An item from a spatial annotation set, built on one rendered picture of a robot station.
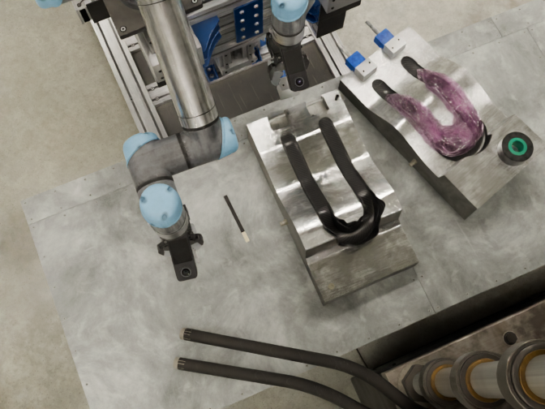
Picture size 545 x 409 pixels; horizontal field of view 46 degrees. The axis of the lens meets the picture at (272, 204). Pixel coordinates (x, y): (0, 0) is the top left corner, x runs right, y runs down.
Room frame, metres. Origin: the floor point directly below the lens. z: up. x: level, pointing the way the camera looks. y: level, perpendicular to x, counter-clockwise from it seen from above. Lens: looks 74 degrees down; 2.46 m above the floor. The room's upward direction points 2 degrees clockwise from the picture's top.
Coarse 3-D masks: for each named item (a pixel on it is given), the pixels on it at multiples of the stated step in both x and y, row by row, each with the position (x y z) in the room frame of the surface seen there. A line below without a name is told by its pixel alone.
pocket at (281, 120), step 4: (284, 112) 0.71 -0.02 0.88; (272, 116) 0.70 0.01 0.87; (276, 116) 0.70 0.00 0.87; (280, 116) 0.70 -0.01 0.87; (284, 116) 0.71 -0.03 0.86; (268, 120) 0.69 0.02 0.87; (272, 120) 0.69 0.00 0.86; (276, 120) 0.69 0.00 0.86; (280, 120) 0.69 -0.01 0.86; (284, 120) 0.69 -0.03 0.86; (288, 120) 0.69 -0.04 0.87; (272, 124) 0.68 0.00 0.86; (276, 124) 0.68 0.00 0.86; (280, 124) 0.68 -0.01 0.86; (284, 124) 0.68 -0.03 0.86; (288, 124) 0.68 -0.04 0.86; (272, 128) 0.67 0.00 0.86; (276, 128) 0.67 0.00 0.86; (280, 128) 0.67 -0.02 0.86
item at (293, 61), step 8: (280, 48) 0.76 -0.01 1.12; (296, 48) 0.76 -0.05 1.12; (288, 56) 0.75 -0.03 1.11; (296, 56) 0.75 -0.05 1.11; (288, 64) 0.73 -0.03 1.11; (296, 64) 0.73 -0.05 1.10; (304, 64) 0.73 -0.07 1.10; (288, 72) 0.71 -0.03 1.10; (296, 72) 0.72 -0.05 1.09; (304, 72) 0.72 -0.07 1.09; (288, 80) 0.70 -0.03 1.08; (296, 80) 0.70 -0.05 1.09; (304, 80) 0.70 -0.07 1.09; (296, 88) 0.68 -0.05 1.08; (304, 88) 0.69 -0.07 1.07
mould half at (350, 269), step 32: (256, 128) 0.66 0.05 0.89; (288, 128) 0.66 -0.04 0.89; (352, 128) 0.67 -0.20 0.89; (288, 160) 0.57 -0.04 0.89; (320, 160) 0.58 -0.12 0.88; (352, 160) 0.58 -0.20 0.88; (288, 192) 0.49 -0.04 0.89; (352, 192) 0.48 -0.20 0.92; (384, 192) 0.48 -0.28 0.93; (288, 224) 0.42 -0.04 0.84; (320, 224) 0.39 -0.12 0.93; (384, 224) 0.41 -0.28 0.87; (320, 256) 0.33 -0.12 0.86; (352, 256) 0.33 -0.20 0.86; (384, 256) 0.33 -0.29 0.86; (416, 256) 0.34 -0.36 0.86; (320, 288) 0.25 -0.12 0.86; (352, 288) 0.25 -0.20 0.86
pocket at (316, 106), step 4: (316, 100) 0.75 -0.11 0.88; (320, 100) 0.75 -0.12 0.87; (324, 100) 0.74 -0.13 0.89; (308, 104) 0.74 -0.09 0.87; (312, 104) 0.74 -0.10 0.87; (316, 104) 0.74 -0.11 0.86; (320, 104) 0.74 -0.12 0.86; (324, 104) 0.74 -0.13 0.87; (308, 108) 0.73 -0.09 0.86; (312, 108) 0.73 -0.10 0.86; (316, 108) 0.73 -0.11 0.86; (320, 108) 0.73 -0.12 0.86; (324, 108) 0.73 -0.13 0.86; (328, 108) 0.72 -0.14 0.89; (312, 112) 0.72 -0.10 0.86; (316, 112) 0.72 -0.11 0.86; (320, 112) 0.72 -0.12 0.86
